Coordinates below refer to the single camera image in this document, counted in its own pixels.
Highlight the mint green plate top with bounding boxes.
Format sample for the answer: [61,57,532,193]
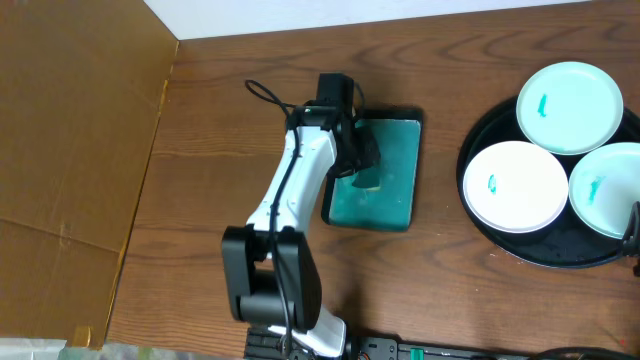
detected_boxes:
[516,61,624,156]

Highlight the round black serving tray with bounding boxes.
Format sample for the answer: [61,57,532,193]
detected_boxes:
[456,96,628,269]

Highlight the brown cardboard sheet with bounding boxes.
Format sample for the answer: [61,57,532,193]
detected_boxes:
[1,0,178,348]

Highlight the mint green plate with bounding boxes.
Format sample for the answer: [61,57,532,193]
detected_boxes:
[569,142,639,239]
[516,61,624,156]

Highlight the mint green plate right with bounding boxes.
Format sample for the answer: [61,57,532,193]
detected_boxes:
[569,142,639,239]

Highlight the green yellow sponge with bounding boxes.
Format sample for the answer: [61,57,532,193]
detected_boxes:
[352,167,381,191]

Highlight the white plate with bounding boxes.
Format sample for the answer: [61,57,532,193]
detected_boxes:
[462,141,569,234]

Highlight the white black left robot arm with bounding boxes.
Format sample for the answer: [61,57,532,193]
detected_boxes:
[221,73,380,358]

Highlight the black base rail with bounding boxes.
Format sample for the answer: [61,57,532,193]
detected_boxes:
[243,327,639,360]

